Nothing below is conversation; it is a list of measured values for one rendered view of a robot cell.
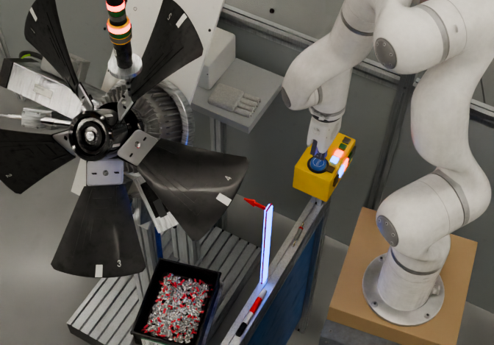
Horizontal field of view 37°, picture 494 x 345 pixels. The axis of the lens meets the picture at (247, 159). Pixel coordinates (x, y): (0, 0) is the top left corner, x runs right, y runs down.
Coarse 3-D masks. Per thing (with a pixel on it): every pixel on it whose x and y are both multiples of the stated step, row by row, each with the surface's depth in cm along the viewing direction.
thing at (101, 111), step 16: (96, 112) 169; (112, 112) 174; (80, 128) 171; (96, 128) 170; (112, 128) 169; (128, 128) 178; (80, 144) 172; (96, 144) 170; (112, 144) 169; (96, 160) 171
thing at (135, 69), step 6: (132, 54) 154; (114, 60) 153; (132, 60) 153; (138, 60) 153; (108, 66) 152; (114, 66) 152; (132, 66) 152; (138, 66) 152; (114, 72) 151; (120, 72) 151; (126, 72) 151; (132, 72) 151; (138, 72) 151; (120, 78) 151; (126, 78) 151
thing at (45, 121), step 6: (0, 114) 196; (12, 114) 194; (18, 120) 194; (42, 120) 190; (48, 120) 190; (54, 120) 190; (60, 120) 189; (54, 126) 190; (60, 126) 189; (66, 126) 188
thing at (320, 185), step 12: (336, 144) 190; (348, 144) 190; (312, 156) 188; (336, 156) 188; (300, 168) 185; (336, 168) 185; (300, 180) 188; (312, 180) 186; (324, 180) 183; (312, 192) 189; (324, 192) 187
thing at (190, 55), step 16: (160, 16) 172; (176, 16) 166; (160, 32) 170; (176, 32) 164; (192, 32) 161; (160, 48) 167; (176, 48) 163; (192, 48) 160; (144, 64) 171; (160, 64) 165; (176, 64) 161; (144, 80) 168; (160, 80) 163
